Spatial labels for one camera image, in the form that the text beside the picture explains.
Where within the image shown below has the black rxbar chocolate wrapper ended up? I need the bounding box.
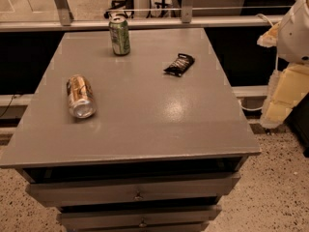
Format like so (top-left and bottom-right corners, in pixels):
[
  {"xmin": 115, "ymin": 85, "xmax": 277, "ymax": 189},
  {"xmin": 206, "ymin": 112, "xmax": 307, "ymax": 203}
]
[{"xmin": 163, "ymin": 53, "xmax": 195, "ymax": 77}]

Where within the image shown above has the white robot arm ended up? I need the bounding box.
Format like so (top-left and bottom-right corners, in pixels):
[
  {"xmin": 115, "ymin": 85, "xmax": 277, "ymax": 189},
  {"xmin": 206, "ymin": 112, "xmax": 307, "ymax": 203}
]
[{"xmin": 257, "ymin": 0, "xmax": 309, "ymax": 129}]

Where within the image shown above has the green soda can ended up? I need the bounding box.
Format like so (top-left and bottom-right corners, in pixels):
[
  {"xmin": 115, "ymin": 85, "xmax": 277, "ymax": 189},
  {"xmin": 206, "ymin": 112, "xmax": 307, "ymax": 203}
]
[{"xmin": 109, "ymin": 14, "xmax": 130, "ymax": 56}]

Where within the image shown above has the orange soda can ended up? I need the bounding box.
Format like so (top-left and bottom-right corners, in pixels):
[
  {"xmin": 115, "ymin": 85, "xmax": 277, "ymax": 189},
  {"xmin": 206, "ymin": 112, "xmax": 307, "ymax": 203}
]
[{"xmin": 67, "ymin": 74, "xmax": 97, "ymax": 119}]

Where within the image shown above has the top grey drawer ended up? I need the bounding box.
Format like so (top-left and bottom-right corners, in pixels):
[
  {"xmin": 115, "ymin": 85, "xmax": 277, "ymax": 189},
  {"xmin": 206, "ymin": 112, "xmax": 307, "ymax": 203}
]
[{"xmin": 26, "ymin": 172, "xmax": 240, "ymax": 207}]

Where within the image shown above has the grey drawer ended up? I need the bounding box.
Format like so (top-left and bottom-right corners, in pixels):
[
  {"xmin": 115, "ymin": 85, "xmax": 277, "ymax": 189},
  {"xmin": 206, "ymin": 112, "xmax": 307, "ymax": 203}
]
[
  {"xmin": 59, "ymin": 205, "xmax": 221, "ymax": 231},
  {"xmin": 26, "ymin": 172, "xmax": 240, "ymax": 207}
]

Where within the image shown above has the grey drawer cabinet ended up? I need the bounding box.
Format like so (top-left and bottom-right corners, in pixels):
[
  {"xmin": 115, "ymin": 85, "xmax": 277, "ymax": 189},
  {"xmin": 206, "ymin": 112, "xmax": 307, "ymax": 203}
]
[{"xmin": 0, "ymin": 29, "xmax": 260, "ymax": 232}]

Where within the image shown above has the middle grey drawer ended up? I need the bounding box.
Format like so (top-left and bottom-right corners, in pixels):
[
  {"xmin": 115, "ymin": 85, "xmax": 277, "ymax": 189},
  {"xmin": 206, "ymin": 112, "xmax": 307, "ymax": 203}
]
[{"xmin": 59, "ymin": 205, "xmax": 221, "ymax": 231}]

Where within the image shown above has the black office chair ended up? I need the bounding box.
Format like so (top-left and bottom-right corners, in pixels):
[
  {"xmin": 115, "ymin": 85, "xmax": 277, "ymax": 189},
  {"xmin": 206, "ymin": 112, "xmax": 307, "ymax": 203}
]
[{"xmin": 103, "ymin": 0, "xmax": 134, "ymax": 19}]

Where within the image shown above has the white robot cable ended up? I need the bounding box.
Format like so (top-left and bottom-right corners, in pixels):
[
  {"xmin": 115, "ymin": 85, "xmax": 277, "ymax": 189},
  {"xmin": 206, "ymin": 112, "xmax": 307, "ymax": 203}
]
[{"xmin": 239, "ymin": 13, "xmax": 282, "ymax": 112}]

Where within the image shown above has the right metal window post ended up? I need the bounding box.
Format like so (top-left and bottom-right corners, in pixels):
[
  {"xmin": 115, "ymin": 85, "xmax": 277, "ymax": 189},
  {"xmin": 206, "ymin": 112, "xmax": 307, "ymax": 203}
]
[{"xmin": 182, "ymin": 0, "xmax": 194, "ymax": 23}]

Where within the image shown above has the metal window post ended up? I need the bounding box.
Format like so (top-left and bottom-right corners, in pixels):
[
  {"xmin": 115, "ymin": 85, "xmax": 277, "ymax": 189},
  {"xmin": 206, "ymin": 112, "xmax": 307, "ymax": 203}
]
[
  {"xmin": 54, "ymin": 0, "xmax": 73, "ymax": 26},
  {"xmin": 182, "ymin": 0, "xmax": 194, "ymax": 23}
]

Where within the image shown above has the left metal window post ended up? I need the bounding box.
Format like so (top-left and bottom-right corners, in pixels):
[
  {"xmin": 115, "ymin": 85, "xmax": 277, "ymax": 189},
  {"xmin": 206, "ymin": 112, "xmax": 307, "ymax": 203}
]
[{"xmin": 54, "ymin": 0, "xmax": 73, "ymax": 26}]

